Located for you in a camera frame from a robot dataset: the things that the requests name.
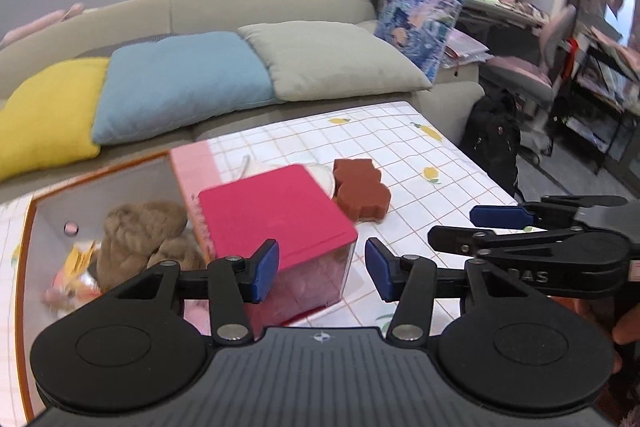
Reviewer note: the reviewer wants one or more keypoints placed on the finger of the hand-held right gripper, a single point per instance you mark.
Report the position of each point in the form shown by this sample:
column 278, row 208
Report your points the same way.
column 500, row 217
column 465, row 239

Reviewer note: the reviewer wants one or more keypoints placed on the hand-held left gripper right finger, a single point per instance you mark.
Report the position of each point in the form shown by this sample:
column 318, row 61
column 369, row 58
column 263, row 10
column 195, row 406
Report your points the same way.
column 377, row 271

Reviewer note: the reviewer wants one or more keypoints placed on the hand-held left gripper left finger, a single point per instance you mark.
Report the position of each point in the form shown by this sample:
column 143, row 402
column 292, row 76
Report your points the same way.
column 265, row 271

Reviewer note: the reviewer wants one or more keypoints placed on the white storage box orange rim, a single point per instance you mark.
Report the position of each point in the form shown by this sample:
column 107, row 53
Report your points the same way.
column 55, row 212

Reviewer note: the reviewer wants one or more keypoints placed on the person's right hand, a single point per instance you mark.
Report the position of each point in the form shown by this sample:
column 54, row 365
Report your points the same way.
column 627, row 327

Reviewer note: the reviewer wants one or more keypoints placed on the clear box with pink lid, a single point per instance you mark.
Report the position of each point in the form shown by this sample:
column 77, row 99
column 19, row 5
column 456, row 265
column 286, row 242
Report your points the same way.
column 270, row 217

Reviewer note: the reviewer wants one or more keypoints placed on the black backpack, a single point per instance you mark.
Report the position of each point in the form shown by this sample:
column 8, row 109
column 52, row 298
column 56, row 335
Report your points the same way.
column 492, row 142

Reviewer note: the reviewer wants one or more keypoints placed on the brown foam block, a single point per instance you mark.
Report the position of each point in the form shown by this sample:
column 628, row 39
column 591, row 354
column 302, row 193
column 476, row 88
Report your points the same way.
column 360, row 192

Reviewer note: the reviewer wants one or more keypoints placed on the white round object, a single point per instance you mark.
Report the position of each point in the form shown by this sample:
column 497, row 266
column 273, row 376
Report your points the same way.
column 322, row 179

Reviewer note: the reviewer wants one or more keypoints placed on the pink flat book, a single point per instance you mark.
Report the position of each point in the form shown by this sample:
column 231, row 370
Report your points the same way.
column 192, row 172

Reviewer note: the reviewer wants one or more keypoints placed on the brown plush toy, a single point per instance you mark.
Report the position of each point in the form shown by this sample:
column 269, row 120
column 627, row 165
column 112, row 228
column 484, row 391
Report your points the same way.
column 140, row 227

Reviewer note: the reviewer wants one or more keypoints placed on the pink desk chair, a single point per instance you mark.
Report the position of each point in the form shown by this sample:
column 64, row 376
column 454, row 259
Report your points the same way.
column 530, row 77

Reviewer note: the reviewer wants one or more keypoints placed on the black metal rack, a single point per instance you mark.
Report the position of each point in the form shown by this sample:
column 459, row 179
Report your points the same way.
column 600, row 107

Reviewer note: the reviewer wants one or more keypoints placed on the pink folders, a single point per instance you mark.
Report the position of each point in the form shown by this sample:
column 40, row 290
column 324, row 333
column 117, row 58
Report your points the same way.
column 467, row 47

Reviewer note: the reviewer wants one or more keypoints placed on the yellow orange snack packet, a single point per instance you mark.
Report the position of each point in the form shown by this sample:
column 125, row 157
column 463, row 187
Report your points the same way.
column 70, row 287

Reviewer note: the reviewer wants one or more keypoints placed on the cluttered desk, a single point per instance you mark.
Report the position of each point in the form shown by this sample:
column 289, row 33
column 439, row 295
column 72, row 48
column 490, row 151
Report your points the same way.
column 505, row 12

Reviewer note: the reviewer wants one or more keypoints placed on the blue cushion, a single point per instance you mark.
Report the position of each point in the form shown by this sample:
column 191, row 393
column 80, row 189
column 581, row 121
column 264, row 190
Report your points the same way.
column 180, row 82

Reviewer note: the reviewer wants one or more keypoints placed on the blue printed bag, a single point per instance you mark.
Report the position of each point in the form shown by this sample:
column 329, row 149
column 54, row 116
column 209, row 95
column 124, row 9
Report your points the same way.
column 420, row 22

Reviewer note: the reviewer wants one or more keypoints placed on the beige cushion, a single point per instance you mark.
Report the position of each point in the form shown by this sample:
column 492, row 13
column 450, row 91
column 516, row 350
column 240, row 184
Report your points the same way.
column 330, row 57

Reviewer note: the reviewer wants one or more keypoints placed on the yellow cushion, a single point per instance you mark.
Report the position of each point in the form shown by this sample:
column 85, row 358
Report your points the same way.
column 45, row 122

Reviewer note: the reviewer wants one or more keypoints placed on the beige sofa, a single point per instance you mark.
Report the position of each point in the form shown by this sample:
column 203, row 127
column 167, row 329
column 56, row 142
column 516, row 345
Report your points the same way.
column 280, row 2

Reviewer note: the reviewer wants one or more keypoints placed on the pink cloth on sofa back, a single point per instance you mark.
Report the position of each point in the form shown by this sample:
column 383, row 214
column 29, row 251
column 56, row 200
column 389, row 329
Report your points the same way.
column 35, row 27

